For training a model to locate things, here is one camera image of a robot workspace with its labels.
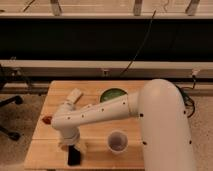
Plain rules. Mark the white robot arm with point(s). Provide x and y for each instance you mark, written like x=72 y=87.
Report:
x=159 y=107

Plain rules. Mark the white paper cup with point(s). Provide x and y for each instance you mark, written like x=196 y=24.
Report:
x=117 y=142

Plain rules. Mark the black rectangular eraser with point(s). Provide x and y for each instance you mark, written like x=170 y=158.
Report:
x=74 y=156

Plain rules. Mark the green bowl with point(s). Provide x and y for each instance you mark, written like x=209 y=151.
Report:
x=111 y=94

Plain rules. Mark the brown red snack piece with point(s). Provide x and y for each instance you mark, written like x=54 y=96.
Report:
x=47 y=120

